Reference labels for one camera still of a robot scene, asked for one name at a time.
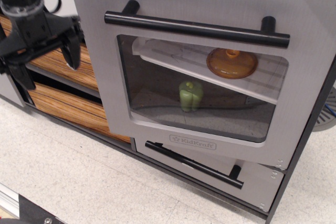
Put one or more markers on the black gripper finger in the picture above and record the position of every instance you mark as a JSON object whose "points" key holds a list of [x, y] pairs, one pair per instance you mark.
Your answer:
{"points": [[71, 49], [20, 73]]}

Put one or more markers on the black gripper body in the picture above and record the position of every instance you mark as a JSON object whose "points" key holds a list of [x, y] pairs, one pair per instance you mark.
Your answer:
{"points": [[34, 33]]}

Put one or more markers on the grey toy oven door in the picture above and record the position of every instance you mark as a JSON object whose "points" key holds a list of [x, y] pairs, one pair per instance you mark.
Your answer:
{"points": [[141, 99]]}

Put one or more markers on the black oven door handle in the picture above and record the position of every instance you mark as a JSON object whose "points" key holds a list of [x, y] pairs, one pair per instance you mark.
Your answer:
{"points": [[266, 36]]}

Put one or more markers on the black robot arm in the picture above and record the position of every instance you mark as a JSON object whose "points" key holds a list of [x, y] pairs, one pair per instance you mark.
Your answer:
{"points": [[35, 32]]}

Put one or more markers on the white oven shelf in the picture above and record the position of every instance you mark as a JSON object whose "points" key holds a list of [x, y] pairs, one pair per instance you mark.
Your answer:
{"points": [[264, 84]]}

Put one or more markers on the upper wood-pattern storage bin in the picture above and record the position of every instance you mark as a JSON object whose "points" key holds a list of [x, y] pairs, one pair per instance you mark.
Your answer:
{"points": [[33, 37]]}

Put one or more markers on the wood-pattern storage bin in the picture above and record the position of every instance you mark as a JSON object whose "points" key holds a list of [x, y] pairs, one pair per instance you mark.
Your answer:
{"points": [[33, 37], [73, 109]]}

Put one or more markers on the lower wood-pattern storage bin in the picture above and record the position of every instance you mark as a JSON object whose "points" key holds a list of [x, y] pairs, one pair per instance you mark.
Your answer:
{"points": [[73, 109]]}

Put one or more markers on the green toy bell pepper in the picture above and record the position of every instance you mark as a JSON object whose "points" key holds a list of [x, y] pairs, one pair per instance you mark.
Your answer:
{"points": [[191, 94]]}

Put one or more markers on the amber pot lid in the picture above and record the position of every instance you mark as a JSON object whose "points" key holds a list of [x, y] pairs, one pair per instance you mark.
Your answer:
{"points": [[231, 64]]}

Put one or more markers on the grey lower drawer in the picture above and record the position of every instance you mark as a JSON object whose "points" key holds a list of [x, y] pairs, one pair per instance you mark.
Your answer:
{"points": [[250, 182]]}

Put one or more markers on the grey round base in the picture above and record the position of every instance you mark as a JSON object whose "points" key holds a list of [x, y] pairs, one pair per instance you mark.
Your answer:
{"points": [[326, 118]]}

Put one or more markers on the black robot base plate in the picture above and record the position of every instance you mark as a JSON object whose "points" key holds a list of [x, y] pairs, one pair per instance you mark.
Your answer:
{"points": [[30, 212]]}

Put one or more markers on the black drawer handle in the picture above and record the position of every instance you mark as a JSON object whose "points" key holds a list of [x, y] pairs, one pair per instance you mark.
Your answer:
{"points": [[231, 179]]}

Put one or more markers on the black toy kitchen frame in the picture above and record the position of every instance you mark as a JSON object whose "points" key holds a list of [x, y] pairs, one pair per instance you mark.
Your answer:
{"points": [[80, 179]]}

